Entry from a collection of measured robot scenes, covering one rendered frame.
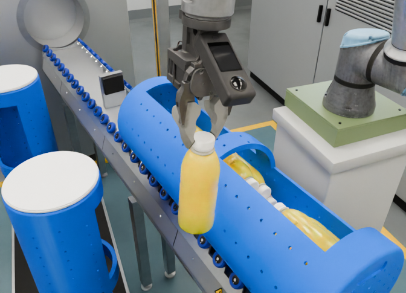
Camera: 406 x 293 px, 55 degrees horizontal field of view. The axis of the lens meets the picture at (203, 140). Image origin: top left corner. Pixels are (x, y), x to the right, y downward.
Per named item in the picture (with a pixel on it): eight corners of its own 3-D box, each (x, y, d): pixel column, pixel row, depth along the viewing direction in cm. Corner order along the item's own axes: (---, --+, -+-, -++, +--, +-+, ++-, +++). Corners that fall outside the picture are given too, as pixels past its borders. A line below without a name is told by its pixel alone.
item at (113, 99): (124, 101, 179) (120, 69, 170) (128, 104, 176) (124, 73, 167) (103, 107, 174) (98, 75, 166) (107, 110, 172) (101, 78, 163)
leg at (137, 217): (149, 279, 209) (138, 191, 173) (154, 287, 205) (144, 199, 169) (139, 284, 206) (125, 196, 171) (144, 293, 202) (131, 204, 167)
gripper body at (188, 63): (205, 77, 68) (211, 5, 61) (232, 97, 62) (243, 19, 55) (164, 83, 64) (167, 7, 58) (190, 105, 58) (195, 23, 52)
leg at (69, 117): (87, 178, 277) (69, 100, 241) (89, 183, 273) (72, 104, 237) (78, 181, 274) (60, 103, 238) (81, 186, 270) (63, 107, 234)
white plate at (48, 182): (40, 226, 102) (40, 229, 103) (117, 171, 120) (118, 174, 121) (-18, 185, 115) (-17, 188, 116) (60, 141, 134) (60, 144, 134)
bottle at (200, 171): (209, 242, 71) (219, 157, 62) (171, 233, 72) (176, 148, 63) (217, 217, 77) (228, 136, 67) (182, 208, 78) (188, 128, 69)
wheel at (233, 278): (238, 266, 99) (234, 266, 98) (250, 279, 96) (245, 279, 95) (229, 280, 100) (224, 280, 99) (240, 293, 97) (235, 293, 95)
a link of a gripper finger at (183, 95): (194, 120, 64) (207, 69, 60) (200, 125, 62) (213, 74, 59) (169, 121, 61) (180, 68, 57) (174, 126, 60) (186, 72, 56)
